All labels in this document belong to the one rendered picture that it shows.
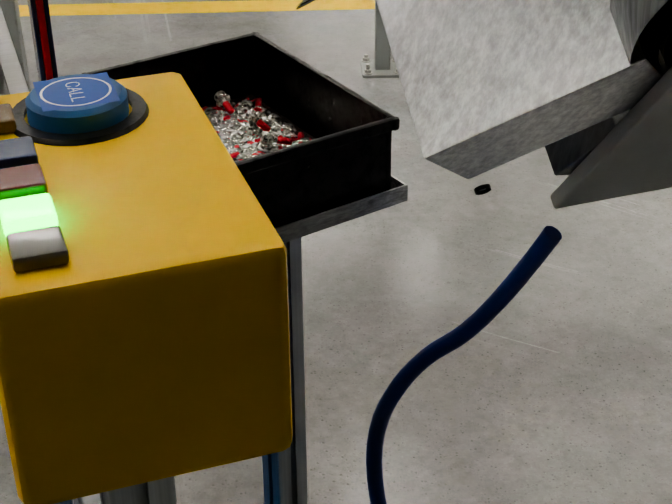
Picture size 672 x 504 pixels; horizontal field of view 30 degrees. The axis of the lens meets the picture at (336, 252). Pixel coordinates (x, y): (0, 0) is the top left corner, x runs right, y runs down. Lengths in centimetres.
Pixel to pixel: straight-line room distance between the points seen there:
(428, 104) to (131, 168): 36
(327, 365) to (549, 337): 40
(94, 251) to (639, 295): 203
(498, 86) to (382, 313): 153
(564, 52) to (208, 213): 39
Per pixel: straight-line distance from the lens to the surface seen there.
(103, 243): 42
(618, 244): 256
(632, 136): 84
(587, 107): 80
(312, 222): 94
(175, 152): 48
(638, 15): 72
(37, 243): 42
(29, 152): 48
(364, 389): 211
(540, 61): 78
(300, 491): 114
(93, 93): 51
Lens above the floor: 128
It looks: 31 degrees down
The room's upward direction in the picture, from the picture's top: straight up
